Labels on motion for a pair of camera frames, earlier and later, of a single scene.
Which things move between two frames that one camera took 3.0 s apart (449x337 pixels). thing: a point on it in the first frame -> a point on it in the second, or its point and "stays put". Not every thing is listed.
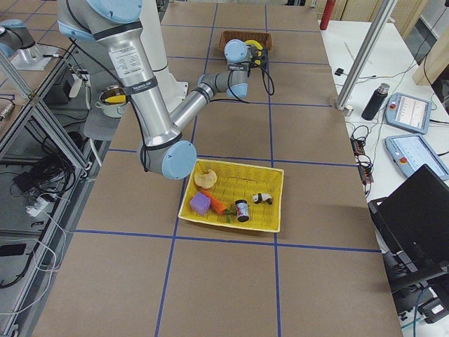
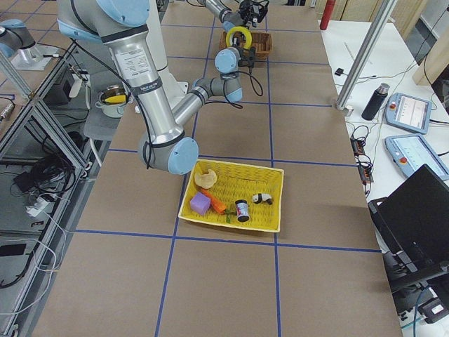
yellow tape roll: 257,44 -> 248,37
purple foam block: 200,203 stays put
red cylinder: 329,8 stays put
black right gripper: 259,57 -> 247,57
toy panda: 259,197 stays put
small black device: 339,71 stays put
